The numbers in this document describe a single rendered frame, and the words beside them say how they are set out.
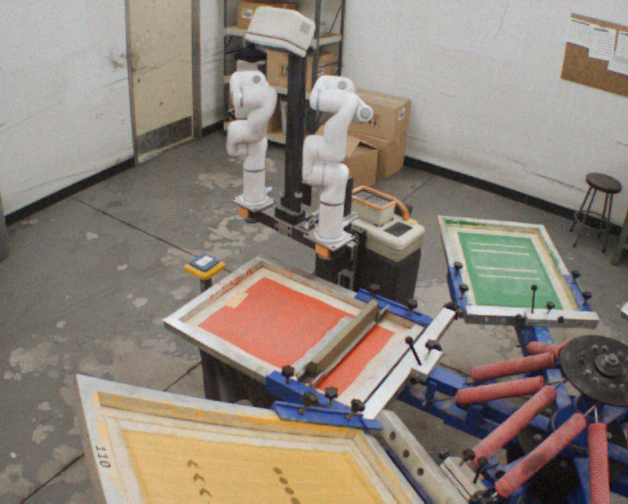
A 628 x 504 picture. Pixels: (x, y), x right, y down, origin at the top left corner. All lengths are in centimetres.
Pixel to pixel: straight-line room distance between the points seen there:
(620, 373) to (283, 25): 154
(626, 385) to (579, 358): 16
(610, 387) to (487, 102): 421
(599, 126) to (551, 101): 50
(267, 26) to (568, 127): 377
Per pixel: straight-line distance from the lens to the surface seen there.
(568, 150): 542
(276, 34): 201
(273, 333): 208
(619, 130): 530
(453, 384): 184
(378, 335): 211
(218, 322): 214
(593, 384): 160
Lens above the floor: 230
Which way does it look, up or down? 32 degrees down
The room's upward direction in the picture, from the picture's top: 3 degrees clockwise
